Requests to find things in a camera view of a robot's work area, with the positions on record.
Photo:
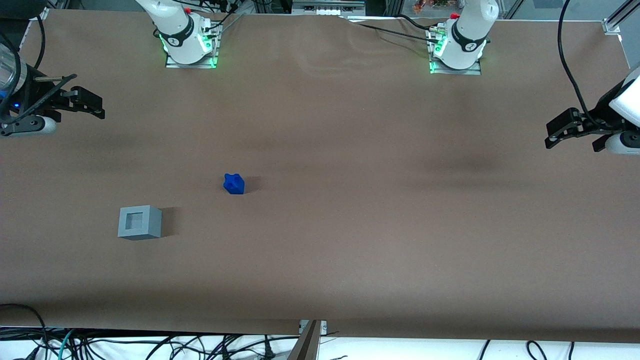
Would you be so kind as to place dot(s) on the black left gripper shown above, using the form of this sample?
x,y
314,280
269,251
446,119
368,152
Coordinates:
x,y
601,119

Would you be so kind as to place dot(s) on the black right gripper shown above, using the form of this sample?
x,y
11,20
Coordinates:
x,y
35,92

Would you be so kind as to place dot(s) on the blue plastic part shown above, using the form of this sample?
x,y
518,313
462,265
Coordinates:
x,y
234,184

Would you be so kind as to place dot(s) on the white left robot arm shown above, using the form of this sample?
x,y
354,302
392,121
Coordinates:
x,y
465,42

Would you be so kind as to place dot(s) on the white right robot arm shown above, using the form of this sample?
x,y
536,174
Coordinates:
x,y
180,40

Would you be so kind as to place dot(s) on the gray cube base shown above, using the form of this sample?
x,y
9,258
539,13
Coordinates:
x,y
150,225

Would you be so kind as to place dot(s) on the brown table cover mat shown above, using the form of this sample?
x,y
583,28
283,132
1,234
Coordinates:
x,y
350,225

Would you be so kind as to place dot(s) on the white power strip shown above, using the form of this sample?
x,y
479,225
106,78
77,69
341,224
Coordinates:
x,y
327,7

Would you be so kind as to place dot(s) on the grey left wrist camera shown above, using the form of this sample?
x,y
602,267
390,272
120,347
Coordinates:
x,y
625,144

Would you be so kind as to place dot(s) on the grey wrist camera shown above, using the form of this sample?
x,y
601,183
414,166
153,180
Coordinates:
x,y
625,144
30,127

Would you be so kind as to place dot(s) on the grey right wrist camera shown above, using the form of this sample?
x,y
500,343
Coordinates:
x,y
30,127

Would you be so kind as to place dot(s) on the metal corner bracket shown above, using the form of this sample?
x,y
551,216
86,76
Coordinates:
x,y
39,12

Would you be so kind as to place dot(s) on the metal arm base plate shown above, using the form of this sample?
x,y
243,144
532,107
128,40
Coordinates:
x,y
172,62
475,71

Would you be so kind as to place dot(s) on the aluminium frame profile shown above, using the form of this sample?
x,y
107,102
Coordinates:
x,y
620,15

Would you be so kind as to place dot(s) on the small metal bracket plate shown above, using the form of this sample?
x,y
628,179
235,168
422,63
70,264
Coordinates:
x,y
323,327

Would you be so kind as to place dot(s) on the gray metal post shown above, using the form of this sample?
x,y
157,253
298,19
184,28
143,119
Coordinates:
x,y
306,347

